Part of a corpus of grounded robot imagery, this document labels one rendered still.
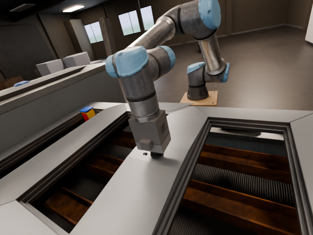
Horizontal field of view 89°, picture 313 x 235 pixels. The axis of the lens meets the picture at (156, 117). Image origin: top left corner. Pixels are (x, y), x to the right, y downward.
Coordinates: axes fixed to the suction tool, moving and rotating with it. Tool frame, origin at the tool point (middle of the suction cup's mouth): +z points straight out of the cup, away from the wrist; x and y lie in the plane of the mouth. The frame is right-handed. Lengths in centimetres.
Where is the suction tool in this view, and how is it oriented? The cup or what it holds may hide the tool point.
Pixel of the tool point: (158, 155)
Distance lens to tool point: 51.7
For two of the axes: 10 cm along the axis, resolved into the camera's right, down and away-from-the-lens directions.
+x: 4.2, -5.2, 7.5
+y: 8.8, 0.5, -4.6
